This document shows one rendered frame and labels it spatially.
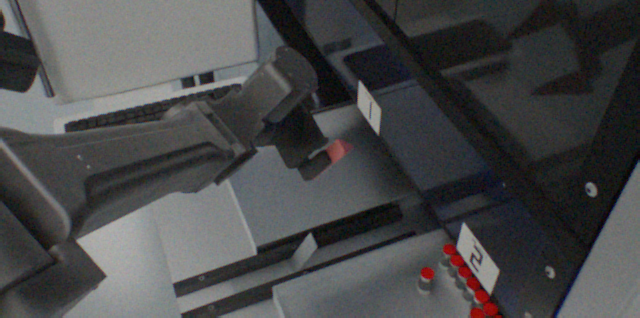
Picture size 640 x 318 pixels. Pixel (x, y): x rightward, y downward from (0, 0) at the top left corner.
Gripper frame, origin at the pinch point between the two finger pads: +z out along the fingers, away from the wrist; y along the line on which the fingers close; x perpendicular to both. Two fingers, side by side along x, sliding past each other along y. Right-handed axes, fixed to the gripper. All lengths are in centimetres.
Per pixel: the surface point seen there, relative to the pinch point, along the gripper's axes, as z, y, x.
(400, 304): 16.2, -25.2, 14.8
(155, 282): 62, 18, 123
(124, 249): 63, 34, 131
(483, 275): 13.2, -27.2, -1.2
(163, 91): 30, 43, 52
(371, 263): 18.1, -17.4, 17.0
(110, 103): 21, 45, 60
